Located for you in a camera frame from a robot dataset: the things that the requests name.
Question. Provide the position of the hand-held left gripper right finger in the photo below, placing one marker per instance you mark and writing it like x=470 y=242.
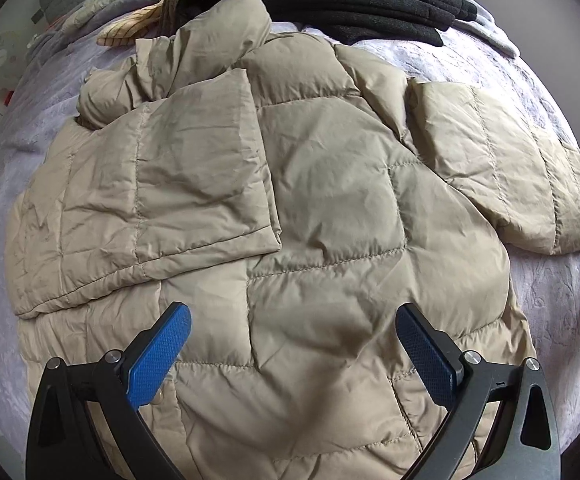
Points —
x=427 y=355

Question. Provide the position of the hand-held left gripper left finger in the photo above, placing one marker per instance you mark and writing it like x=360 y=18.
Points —
x=162 y=355

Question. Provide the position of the beige puffer jacket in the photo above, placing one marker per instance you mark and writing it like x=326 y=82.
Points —
x=290 y=220

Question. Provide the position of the stack of black clothes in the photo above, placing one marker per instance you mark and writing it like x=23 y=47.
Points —
x=369 y=5

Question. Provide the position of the lavender textured blanket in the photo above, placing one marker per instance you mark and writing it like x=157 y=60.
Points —
x=469 y=65

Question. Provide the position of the light grey cloth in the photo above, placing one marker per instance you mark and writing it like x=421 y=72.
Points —
x=494 y=30

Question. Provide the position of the small red object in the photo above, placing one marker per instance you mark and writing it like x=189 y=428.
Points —
x=9 y=97

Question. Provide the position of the cream striped garment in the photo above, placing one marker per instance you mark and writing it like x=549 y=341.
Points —
x=130 y=30

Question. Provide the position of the white fan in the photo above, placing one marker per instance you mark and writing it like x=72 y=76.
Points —
x=5 y=57

